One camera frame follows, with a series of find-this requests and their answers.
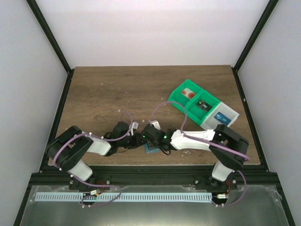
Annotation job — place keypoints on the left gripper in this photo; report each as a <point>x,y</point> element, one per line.
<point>137,141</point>

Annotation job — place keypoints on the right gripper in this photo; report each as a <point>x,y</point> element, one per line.
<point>152,143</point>

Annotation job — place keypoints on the blue card holder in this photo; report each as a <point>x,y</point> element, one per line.
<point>150,149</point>

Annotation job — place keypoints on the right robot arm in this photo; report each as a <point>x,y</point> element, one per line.
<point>226,145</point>

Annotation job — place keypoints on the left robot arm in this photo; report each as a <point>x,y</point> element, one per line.
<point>67,150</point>

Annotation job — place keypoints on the black card in bin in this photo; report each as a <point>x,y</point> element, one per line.
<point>203,105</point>

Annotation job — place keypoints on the red white card in bin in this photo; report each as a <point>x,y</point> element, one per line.
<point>188,93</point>

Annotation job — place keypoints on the blue card in bin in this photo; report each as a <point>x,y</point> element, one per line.
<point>222,118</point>

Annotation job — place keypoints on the green bin far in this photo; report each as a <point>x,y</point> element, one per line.
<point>176,95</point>

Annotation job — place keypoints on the green bin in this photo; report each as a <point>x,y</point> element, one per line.
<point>176,95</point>
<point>195,113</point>

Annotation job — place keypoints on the green bin middle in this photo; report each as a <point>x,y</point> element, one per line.
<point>195,113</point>

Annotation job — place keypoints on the white bin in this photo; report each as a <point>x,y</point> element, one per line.
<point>210,122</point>

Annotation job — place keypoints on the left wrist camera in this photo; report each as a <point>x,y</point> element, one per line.
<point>134,127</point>

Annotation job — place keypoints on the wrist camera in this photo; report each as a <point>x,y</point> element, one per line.
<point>134,127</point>
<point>155,124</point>

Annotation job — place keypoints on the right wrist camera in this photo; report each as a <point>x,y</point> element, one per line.
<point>155,124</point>

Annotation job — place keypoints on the black aluminium front rail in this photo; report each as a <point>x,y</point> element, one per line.
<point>153,175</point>

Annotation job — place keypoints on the white slotted cable duct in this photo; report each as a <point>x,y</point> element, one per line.
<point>124,197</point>

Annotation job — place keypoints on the left black frame post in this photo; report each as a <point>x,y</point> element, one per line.
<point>48,33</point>

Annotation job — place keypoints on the black frame post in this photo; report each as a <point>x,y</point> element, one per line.
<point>48,33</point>
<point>255,33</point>

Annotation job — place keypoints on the right black frame post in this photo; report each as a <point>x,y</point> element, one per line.
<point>255,33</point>

